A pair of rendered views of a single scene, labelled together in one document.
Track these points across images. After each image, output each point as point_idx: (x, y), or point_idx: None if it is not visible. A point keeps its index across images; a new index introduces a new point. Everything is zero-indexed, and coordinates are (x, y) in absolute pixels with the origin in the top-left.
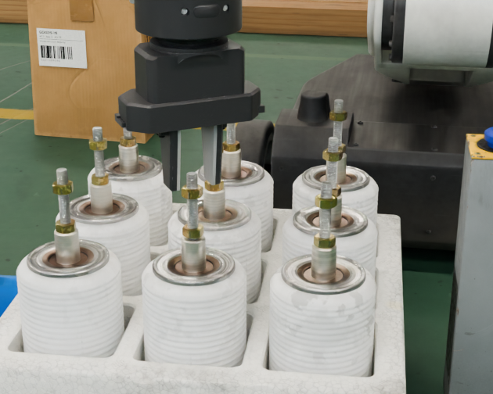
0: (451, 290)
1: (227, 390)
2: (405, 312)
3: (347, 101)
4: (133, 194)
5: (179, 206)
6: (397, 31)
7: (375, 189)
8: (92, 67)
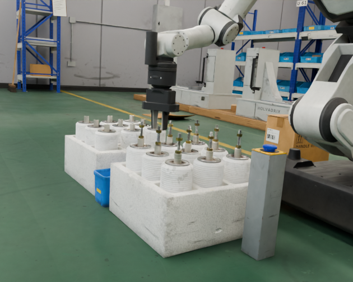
0: (312, 234)
1: (140, 183)
2: (283, 230)
3: (337, 166)
4: None
5: None
6: (291, 120)
7: (244, 162)
8: (279, 144)
